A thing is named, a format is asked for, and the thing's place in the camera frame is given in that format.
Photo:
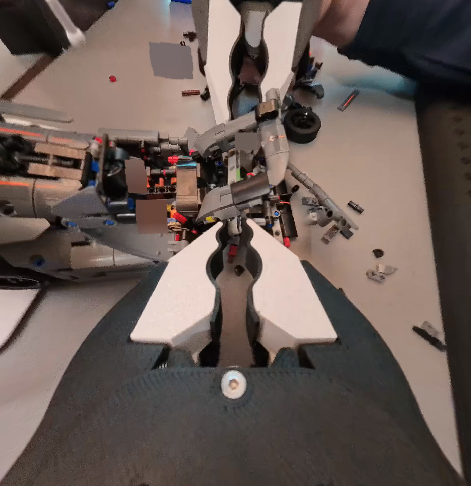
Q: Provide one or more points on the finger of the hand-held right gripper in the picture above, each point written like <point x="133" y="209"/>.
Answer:
<point x="218" y="45"/>
<point x="283" y="41"/>

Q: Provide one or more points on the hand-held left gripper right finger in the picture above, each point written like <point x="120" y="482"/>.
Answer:
<point x="292" y="303"/>

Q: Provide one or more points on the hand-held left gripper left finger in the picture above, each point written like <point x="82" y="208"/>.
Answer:
<point x="174" y="303"/>

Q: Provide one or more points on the grey lego car model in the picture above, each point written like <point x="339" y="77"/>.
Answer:
<point x="220" y="197"/>

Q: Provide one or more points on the grey lego panel strip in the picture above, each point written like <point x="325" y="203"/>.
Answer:
<point x="319" y="190"/>

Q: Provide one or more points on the person's right forearm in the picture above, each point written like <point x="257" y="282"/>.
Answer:
<point x="410" y="38"/>

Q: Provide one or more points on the small black lego connector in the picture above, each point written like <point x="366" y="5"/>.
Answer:
<point x="189" y="35"/>

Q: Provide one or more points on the brown lego axle pin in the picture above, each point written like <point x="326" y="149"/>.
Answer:
<point x="190" y="93"/>

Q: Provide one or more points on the pile of loose lego parts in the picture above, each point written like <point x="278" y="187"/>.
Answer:
<point x="311" y="89"/>

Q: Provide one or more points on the grey studded lego plate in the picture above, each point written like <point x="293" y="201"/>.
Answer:
<point x="330" y="234"/>

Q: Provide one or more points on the black lego wheel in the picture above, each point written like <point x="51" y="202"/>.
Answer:
<point x="302" y="123"/>

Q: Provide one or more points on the grey lego cross-hole piece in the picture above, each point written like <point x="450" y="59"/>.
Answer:
<point x="375" y="275"/>

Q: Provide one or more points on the dark red-striped lego tile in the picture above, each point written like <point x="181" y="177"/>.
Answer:
<point x="348" y="100"/>

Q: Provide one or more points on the black lego tile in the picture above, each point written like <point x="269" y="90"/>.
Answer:
<point x="346" y="232"/>

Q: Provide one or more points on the small black lego piece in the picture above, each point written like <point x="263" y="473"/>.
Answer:
<point x="378" y="253"/>

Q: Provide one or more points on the grey lego slope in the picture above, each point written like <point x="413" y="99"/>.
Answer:
<point x="387" y="268"/>

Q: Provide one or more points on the grey lego connector assembly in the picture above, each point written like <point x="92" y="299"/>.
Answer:
<point x="310" y="201"/>

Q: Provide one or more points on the black lego pin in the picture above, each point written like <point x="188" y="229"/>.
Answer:
<point x="356" y="207"/>

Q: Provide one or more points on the small grey lego plate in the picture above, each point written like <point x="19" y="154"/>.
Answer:
<point x="431" y="327"/>

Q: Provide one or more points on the person's right hand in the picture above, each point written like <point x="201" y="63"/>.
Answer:
<point x="340" y="21"/>

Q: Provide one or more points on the white rounded mat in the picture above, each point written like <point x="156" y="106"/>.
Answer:
<point x="11" y="315"/>

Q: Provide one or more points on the dark perforated panel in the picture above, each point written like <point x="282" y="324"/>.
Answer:
<point x="455" y="227"/>

